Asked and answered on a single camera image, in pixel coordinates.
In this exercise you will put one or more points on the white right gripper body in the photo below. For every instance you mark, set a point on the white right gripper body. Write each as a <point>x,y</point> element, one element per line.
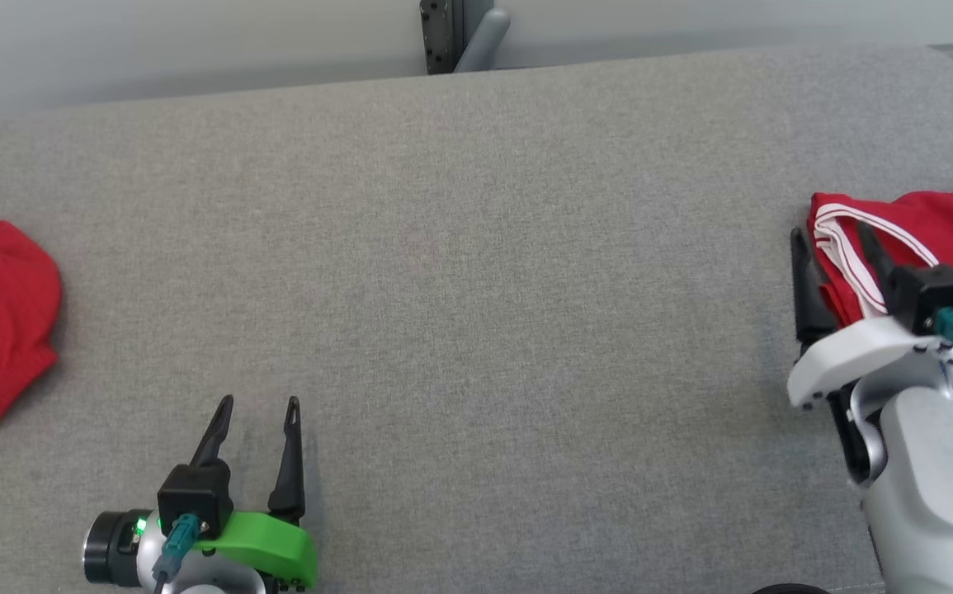
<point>856,351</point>

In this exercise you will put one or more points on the red shorts with white trim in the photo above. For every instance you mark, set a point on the red shorts with white trim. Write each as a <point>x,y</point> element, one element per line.
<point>6,313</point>

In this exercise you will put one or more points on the grey cylindrical tube fitting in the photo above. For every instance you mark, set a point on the grey cylindrical tube fitting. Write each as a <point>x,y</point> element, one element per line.
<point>484,41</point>

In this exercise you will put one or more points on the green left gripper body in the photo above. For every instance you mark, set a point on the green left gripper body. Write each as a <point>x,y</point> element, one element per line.
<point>270,544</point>

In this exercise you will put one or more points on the dark grey hinge bracket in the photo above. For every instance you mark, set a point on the dark grey hinge bracket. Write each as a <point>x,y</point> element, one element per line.
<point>436,37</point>

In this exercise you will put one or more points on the red and white t-shirt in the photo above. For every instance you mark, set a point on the red and white t-shirt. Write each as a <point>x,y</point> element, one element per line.
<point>930,227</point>

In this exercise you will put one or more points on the grey fabric sofa cushion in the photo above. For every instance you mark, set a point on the grey fabric sofa cushion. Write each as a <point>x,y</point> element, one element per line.
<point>476,289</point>

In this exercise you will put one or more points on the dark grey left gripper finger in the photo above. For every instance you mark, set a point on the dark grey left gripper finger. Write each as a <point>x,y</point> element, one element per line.
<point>290,470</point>
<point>216,441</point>

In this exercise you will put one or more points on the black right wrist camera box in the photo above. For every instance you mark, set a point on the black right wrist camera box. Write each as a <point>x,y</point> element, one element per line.
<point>934,297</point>

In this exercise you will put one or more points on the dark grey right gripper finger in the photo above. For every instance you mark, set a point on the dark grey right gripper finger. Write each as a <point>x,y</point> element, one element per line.
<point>876,256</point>
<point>810,297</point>

